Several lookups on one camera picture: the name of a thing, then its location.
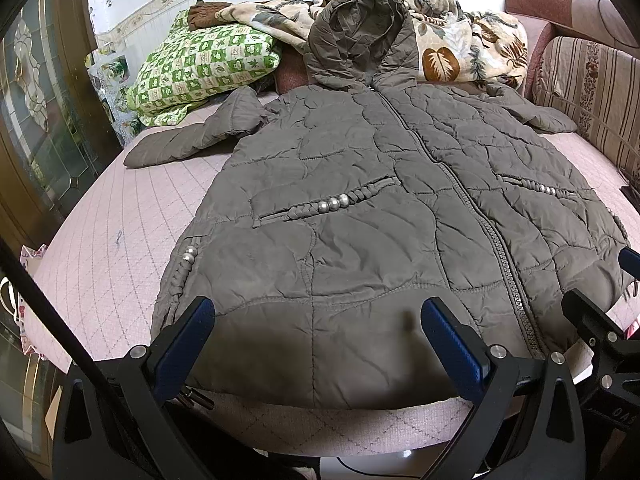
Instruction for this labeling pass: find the grey quilted hooded coat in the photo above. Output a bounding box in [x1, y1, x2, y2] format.
[125, 0, 630, 408]

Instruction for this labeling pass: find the pink quilted mattress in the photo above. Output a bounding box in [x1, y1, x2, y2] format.
[35, 127, 639, 456]

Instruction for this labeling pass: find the striped padded headboard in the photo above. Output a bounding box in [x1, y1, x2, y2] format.
[504, 0, 639, 186]

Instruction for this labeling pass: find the leaf pattern cream blanket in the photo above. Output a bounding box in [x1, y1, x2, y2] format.
[215, 0, 528, 89]

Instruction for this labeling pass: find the wooden stained glass door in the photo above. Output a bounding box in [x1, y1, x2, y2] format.
[1, 0, 122, 252]

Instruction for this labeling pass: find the green white patterned pillow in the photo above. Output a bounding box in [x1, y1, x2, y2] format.
[126, 10, 281, 127]

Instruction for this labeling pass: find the brown knitted garment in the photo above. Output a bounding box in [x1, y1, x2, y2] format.
[186, 0, 235, 32]

